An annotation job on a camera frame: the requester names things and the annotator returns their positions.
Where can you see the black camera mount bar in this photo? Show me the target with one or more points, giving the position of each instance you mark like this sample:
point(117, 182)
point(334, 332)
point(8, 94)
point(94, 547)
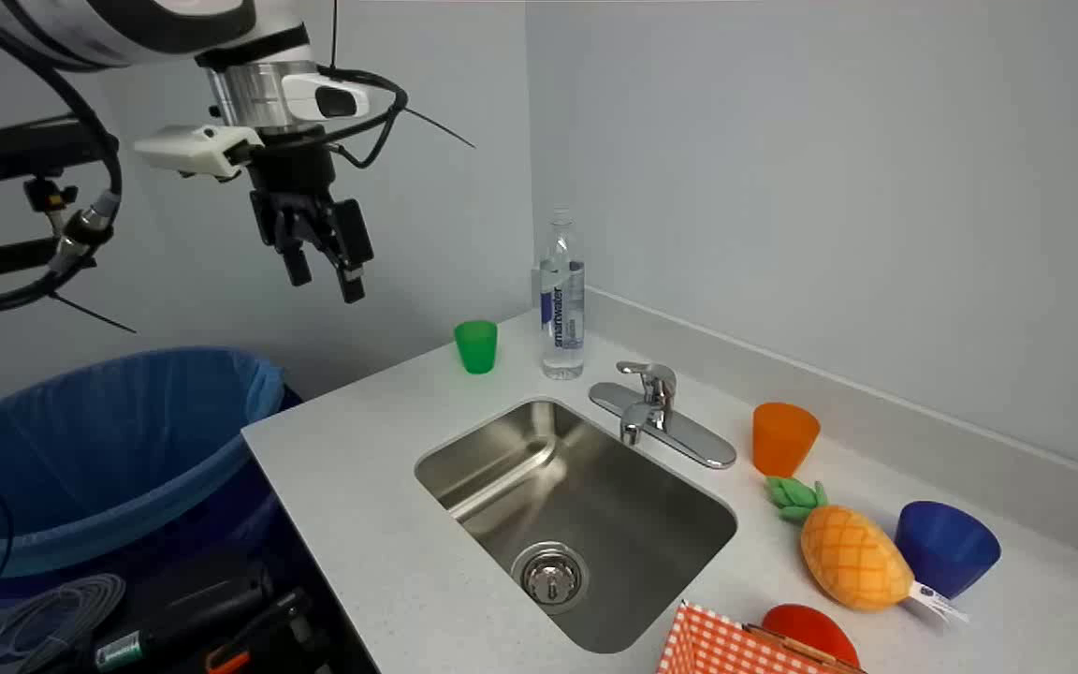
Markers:
point(17, 142)

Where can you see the orange plastic cup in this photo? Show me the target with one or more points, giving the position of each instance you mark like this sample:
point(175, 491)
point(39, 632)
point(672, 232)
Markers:
point(782, 439)

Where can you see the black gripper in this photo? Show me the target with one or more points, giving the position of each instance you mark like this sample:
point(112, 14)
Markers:
point(297, 187)

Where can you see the red checkered paper box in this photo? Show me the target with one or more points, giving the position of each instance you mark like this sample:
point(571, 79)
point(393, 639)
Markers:
point(711, 649)

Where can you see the stainless steel sink basin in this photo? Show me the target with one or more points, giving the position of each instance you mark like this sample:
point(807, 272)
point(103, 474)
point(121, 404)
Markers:
point(620, 499)

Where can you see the plush toy pineapple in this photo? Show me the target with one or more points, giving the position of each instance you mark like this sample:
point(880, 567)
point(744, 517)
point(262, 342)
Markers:
point(852, 557)

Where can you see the clear plastic water bottle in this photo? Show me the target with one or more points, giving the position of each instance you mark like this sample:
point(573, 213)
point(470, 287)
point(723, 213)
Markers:
point(564, 306)

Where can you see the red toy tomato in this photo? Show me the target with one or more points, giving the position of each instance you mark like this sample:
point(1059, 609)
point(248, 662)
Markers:
point(814, 632)

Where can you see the bin with blue liner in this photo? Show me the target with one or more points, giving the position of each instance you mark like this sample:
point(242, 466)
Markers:
point(92, 434)

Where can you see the black tool case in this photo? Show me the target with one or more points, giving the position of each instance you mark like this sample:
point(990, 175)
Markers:
point(213, 618)

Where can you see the blue plastic cup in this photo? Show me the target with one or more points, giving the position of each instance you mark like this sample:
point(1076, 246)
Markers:
point(944, 547)

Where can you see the metal sink drain strainer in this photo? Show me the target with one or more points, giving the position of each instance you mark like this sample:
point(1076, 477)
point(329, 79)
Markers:
point(552, 575)

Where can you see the green plastic cup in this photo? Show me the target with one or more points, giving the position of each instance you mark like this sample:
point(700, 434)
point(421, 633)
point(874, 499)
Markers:
point(476, 350)

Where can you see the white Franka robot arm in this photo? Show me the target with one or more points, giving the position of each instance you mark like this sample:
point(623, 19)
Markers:
point(92, 25)

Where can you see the chrome sink faucet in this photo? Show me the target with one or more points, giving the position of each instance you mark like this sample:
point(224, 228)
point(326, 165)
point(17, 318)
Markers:
point(656, 384)

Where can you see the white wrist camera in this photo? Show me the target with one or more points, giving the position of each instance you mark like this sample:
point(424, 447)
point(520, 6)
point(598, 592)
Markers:
point(195, 151)

